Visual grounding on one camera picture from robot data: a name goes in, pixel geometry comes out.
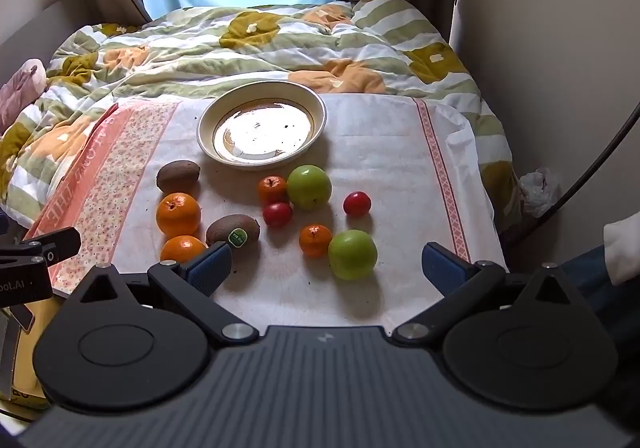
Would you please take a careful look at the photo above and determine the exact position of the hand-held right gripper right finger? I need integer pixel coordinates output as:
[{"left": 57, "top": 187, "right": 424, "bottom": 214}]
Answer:
[{"left": 392, "top": 242, "right": 581, "bottom": 347}]

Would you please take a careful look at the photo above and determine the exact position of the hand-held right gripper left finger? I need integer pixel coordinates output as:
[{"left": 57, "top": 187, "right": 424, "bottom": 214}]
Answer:
[{"left": 70, "top": 242, "right": 258, "bottom": 347}]

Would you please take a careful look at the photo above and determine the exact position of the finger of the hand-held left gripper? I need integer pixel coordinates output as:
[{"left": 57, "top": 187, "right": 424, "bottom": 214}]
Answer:
[{"left": 0, "top": 227, "right": 82, "bottom": 270}]

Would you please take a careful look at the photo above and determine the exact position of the large orange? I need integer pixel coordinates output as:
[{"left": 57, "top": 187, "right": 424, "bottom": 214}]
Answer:
[
  {"left": 159, "top": 235, "right": 208, "bottom": 265},
  {"left": 155, "top": 193, "right": 202, "bottom": 238}
]

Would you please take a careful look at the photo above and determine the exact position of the brown kiwi with green sticker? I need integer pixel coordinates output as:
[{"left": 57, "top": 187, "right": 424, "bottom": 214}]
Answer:
[{"left": 205, "top": 213, "right": 261, "bottom": 247}]

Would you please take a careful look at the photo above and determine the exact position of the green apple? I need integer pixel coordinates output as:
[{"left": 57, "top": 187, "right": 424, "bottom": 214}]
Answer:
[
  {"left": 328, "top": 229, "right": 378, "bottom": 280},
  {"left": 286, "top": 165, "right": 333, "bottom": 210}
]

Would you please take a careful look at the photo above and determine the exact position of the cream ceramic bowl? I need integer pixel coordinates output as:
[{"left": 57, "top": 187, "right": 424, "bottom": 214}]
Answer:
[{"left": 196, "top": 81, "right": 328, "bottom": 170}]

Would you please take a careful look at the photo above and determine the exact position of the yellow bag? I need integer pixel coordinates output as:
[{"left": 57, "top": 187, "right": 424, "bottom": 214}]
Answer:
[{"left": 0, "top": 298, "right": 52, "bottom": 410}]

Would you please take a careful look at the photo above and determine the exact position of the red cherry tomato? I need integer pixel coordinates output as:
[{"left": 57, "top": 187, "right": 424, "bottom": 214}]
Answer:
[
  {"left": 262, "top": 201, "right": 294, "bottom": 228},
  {"left": 343, "top": 191, "right": 372, "bottom": 217}
]

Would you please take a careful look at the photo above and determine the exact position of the white cloth with pink border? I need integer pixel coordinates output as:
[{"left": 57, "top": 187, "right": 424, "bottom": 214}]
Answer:
[{"left": 25, "top": 93, "right": 511, "bottom": 326}]

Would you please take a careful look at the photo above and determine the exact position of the clear plastic bag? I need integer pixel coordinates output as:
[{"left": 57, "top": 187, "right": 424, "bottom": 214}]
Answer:
[{"left": 517, "top": 167, "right": 564, "bottom": 222}]

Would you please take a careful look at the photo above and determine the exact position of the pink pillow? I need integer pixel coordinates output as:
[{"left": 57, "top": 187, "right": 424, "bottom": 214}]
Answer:
[{"left": 0, "top": 58, "right": 49, "bottom": 135}]

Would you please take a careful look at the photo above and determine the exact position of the white garment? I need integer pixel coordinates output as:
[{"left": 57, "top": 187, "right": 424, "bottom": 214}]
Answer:
[{"left": 602, "top": 215, "right": 640, "bottom": 287}]

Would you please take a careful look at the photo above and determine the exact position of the green and orange floral quilt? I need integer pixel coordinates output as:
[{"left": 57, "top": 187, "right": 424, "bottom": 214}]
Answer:
[{"left": 0, "top": 0, "right": 518, "bottom": 231}]

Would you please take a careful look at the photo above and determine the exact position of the black cable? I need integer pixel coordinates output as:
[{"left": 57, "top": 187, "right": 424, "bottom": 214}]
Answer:
[{"left": 502, "top": 101, "right": 640, "bottom": 246}]

